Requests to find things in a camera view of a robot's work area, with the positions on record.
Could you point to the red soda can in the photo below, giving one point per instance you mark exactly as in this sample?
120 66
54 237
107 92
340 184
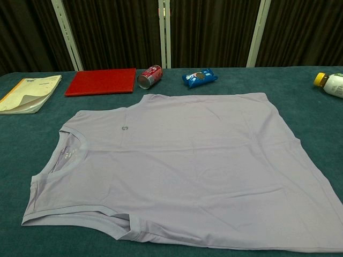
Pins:
151 76

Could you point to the teal table cover cloth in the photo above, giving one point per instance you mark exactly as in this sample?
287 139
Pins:
241 83

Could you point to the blue cookie packet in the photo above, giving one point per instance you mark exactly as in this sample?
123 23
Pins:
199 77

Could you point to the cream notebook with yellow spine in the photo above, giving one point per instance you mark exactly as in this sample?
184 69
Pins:
32 88

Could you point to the dark curtain panel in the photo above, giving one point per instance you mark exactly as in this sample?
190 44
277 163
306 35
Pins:
26 34
214 32
302 32
115 32

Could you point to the red flat board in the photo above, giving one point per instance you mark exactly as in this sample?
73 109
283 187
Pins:
101 81

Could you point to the lavender sleeveless top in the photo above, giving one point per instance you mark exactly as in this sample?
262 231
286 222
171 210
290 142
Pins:
187 160

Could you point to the white bottle with yellow cap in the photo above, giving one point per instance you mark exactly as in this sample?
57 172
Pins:
335 85

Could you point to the white screen frame post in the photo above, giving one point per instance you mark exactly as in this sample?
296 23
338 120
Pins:
160 34
258 33
67 37

